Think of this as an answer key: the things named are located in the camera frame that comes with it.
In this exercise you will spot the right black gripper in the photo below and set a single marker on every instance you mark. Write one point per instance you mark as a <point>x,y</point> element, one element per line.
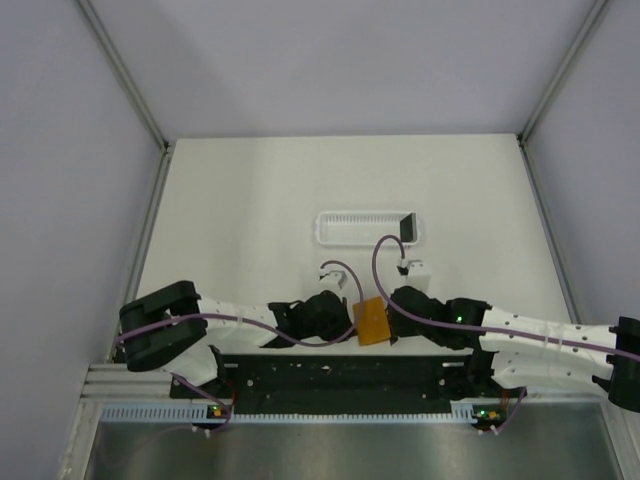
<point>399,329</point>

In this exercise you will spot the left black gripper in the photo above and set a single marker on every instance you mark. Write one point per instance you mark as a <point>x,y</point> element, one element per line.
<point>343,325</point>

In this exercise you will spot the orange leather card holder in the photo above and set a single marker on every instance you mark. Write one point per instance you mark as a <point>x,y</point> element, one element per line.
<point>373,325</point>

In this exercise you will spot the dark credit card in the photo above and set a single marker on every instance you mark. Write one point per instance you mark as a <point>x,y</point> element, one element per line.
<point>408,228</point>

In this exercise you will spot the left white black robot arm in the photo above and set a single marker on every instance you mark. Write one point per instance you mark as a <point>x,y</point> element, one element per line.
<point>177,330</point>

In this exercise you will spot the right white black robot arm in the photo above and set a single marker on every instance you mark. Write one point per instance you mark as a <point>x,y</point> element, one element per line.
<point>527,352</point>

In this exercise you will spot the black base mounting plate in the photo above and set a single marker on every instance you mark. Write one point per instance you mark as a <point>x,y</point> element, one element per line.
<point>349,384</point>

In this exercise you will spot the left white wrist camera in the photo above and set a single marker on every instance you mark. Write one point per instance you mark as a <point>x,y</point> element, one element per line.
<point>332,279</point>

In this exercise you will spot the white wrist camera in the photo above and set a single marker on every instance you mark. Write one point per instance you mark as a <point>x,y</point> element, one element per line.
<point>415,274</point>
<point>332,279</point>

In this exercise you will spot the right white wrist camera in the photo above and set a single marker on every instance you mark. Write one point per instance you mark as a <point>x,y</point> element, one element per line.
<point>415,274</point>

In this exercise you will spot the right aluminium frame post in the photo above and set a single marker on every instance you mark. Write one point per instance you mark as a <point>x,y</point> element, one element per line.
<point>580,41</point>

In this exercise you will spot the aluminium frame post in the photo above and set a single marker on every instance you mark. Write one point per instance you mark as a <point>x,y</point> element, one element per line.
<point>121,72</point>
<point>580,41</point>

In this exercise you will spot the aluminium front rail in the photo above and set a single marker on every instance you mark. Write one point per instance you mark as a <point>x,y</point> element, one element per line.
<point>114,382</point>

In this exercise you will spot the left aluminium frame post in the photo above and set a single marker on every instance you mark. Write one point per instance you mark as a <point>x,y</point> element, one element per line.
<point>121,72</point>

